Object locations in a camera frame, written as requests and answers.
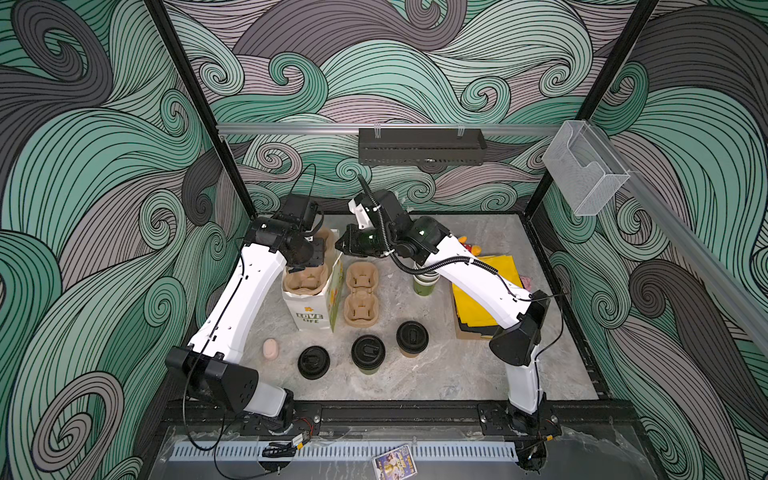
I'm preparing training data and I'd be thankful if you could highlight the black wall shelf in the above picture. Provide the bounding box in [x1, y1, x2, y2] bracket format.
[358, 127, 488, 166]

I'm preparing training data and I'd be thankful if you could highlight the white paper bag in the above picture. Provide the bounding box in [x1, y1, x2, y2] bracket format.
[282, 252, 344, 331]

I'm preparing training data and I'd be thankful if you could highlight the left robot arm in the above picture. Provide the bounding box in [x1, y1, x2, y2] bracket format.
[165, 194, 325, 419]

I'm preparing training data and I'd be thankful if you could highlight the stack of paper cups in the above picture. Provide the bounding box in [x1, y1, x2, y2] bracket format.
[413, 272, 440, 297]

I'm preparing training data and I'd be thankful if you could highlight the black cup lid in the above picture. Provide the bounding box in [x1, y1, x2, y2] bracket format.
[396, 321, 429, 353]
[351, 335, 386, 369]

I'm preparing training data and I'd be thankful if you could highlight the white cable duct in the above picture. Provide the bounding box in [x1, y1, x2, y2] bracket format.
[167, 441, 518, 463]

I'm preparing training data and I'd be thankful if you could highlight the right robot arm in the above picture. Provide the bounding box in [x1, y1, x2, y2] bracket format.
[336, 190, 549, 416]

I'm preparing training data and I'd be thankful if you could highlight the clear acrylic wall holder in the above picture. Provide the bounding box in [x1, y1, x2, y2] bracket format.
[542, 120, 630, 217]

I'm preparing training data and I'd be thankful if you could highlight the yellow napkin stack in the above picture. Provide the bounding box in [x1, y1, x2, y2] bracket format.
[451, 254, 524, 329]

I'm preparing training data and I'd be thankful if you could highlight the yellow plush toy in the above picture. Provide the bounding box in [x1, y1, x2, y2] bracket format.
[458, 236, 482, 257]

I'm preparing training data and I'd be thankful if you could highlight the pink small object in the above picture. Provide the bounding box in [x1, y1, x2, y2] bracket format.
[262, 338, 280, 361]

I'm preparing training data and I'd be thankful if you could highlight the brown cardboard cup carrier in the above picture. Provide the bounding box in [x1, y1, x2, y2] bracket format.
[343, 261, 380, 328]

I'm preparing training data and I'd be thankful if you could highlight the colourful card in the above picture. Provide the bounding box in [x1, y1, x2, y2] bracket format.
[372, 445, 418, 480]

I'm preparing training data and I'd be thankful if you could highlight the stack of black lids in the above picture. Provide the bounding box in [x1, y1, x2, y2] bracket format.
[297, 345, 331, 380]

